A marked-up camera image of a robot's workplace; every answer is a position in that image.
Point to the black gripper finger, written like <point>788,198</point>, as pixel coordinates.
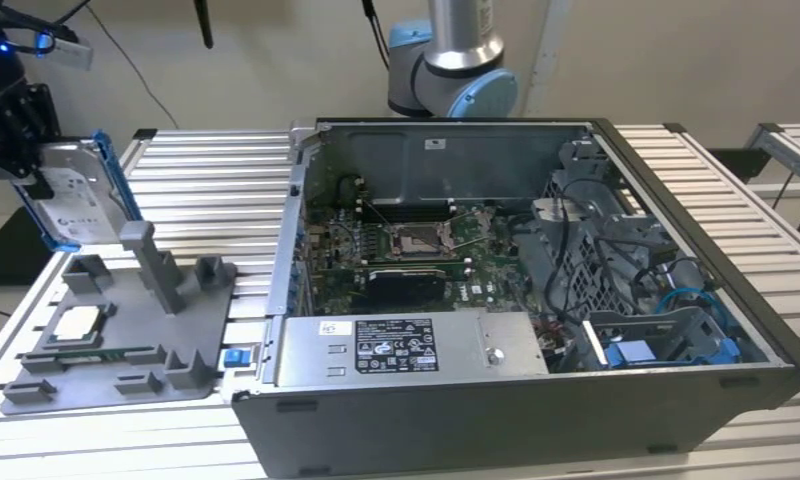
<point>33,115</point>

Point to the hard disk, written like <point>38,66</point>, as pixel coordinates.
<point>73,200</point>

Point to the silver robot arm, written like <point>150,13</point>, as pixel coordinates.
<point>460,30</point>

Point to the gray disk bay cage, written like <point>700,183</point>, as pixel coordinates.
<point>593,280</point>

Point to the blue disk carrier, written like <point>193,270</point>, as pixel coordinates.
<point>629,356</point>

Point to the black floor object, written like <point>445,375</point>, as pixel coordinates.
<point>6,260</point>

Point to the black rod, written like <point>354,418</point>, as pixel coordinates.
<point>205,25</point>

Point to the silver CPU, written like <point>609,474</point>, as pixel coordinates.
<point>78,325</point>

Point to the gray parts rack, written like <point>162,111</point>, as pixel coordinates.
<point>140,340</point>

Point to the green RAM stick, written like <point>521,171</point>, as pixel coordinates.
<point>93,356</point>

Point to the blue case latch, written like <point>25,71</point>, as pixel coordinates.
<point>234,359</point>

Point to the CPU socket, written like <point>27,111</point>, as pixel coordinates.
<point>416,245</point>

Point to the silver power supply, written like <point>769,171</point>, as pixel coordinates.
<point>306,360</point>

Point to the black graphics card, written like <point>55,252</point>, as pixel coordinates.
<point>406,290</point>

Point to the green motherboard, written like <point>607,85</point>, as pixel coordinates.
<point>486,280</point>

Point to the dark gray PC case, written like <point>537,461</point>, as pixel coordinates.
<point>440,430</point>

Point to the black box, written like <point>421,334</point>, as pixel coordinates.
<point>740,165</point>

